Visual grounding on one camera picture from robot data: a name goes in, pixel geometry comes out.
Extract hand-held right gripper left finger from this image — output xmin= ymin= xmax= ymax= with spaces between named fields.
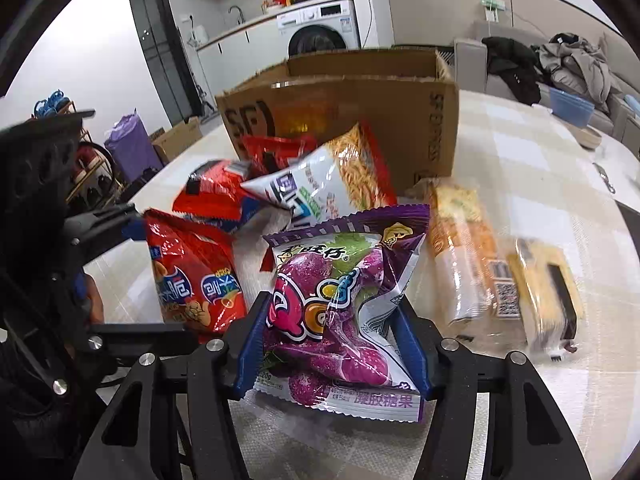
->
xmin=75 ymin=292 xmax=274 ymax=480

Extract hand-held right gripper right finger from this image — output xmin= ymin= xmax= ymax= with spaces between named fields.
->
xmin=391 ymin=304 xmax=592 ymax=480

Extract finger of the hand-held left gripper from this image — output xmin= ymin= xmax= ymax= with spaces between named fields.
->
xmin=89 ymin=322 xmax=201 ymax=368
xmin=64 ymin=202 xmax=147 ymax=265

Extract red snack bag blue print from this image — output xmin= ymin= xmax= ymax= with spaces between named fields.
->
xmin=144 ymin=207 xmax=251 ymax=345

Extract purple candy packet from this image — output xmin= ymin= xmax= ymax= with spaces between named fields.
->
xmin=252 ymin=204 xmax=432 ymax=423

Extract clear bread packet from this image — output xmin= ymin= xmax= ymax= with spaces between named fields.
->
xmin=405 ymin=177 xmax=523 ymax=328

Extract yellow cake packet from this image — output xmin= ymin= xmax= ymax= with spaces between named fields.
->
xmin=505 ymin=237 xmax=586 ymax=363

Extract red noodle snack packet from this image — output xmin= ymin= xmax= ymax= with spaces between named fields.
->
xmin=240 ymin=134 xmax=318 ymax=178

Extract white and orange snack bag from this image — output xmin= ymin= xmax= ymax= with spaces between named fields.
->
xmin=240 ymin=121 xmax=398 ymax=233

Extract brown cardboard box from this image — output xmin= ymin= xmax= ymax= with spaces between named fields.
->
xmin=215 ymin=49 xmax=460 ymax=196

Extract person's left hand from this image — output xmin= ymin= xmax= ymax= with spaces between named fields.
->
xmin=82 ymin=272 xmax=106 ymax=323

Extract wooden shoe rack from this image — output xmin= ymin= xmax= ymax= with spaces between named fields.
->
xmin=32 ymin=100 xmax=126 ymax=206

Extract purple bag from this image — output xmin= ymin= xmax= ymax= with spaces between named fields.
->
xmin=104 ymin=109 xmax=163 ymax=183

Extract small cardboard floor box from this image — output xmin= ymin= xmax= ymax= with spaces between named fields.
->
xmin=150 ymin=116 xmax=203 ymax=166

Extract blue shoes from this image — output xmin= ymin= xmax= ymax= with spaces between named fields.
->
xmin=34 ymin=89 xmax=71 ymax=118

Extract dark glass door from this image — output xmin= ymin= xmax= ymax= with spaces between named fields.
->
xmin=126 ymin=0 xmax=206 ymax=128

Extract white counter cabinet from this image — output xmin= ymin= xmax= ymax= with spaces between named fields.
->
xmin=195 ymin=12 xmax=293 ymax=126

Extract checked tablecloth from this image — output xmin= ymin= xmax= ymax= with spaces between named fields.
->
xmin=85 ymin=90 xmax=640 ymax=480

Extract bunch of keys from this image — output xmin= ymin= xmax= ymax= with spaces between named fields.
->
xmin=592 ymin=161 xmax=617 ymax=195

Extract white washing machine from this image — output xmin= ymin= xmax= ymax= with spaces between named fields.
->
xmin=276 ymin=0 xmax=362 ymax=58

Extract wooden bowl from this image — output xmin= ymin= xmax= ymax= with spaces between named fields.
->
xmin=575 ymin=125 xmax=603 ymax=150

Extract blue plastic container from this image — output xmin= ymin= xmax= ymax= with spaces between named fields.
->
xmin=549 ymin=86 xmax=596 ymax=128

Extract grey sofa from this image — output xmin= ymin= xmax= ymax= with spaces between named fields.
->
xmin=452 ymin=20 xmax=640 ymax=158

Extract black jacket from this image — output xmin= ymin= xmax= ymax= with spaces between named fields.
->
xmin=481 ymin=36 xmax=543 ymax=106

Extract grey clothes pile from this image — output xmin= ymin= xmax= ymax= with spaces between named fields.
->
xmin=537 ymin=32 xmax=613 ymax=106

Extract white wall outlet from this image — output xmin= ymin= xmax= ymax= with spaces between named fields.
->
xmin=477 ymin=0 xmax=506 ymax=23

